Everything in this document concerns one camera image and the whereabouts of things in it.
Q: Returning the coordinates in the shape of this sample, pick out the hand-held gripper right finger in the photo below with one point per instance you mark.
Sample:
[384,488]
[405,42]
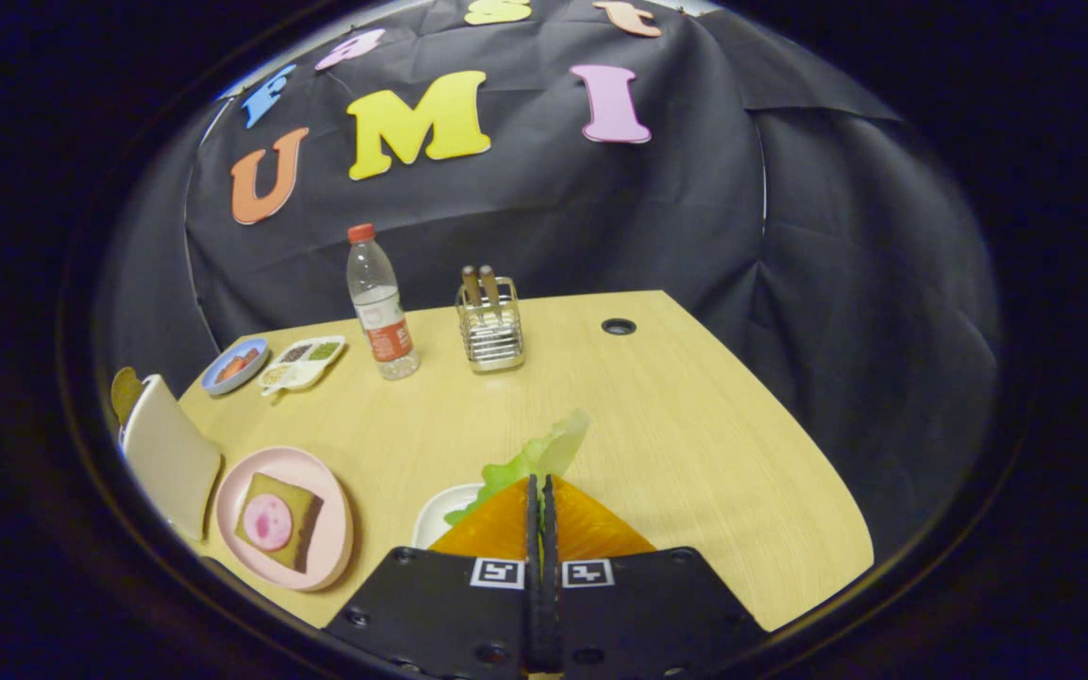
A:
[648,614]

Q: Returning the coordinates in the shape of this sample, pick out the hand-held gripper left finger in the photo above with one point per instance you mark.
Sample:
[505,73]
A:
[450,614]

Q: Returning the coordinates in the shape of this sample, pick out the green lettuce leaf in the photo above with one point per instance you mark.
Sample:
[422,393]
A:
[549,449]

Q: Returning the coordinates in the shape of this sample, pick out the small white square plate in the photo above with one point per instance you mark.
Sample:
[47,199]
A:
[438,515]

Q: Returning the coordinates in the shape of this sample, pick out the pink plate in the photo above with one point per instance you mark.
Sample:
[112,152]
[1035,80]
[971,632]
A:
[331,529]

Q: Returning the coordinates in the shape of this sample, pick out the toast slice with crust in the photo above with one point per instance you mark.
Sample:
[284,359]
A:
[303,510]

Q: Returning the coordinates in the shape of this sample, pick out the pink ham slice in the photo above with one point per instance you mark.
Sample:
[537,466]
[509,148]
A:
[267,522]

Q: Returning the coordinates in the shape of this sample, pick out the white divided dish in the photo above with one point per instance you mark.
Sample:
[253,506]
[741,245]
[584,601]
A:
[303,370]

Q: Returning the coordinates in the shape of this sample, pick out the black table grommet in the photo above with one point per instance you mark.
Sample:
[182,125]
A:
[619,327]

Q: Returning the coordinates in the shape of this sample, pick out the white toaster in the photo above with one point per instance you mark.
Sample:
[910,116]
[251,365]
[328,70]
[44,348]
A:
[171,458]

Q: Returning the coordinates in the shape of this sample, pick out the clear water bottle red cap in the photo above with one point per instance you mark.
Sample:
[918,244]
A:
[379,302]

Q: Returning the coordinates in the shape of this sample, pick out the brown meat piece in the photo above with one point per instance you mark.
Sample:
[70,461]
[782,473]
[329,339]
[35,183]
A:
[223,371]
[251,356]

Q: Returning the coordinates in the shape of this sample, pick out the orange tomato slice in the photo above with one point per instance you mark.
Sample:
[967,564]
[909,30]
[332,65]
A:
[236,365]

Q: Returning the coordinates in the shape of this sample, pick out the blue plate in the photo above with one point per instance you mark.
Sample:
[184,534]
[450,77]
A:
[213,380]

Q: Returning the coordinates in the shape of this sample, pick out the brown bread slice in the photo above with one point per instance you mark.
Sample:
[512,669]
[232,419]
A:
[126,392]

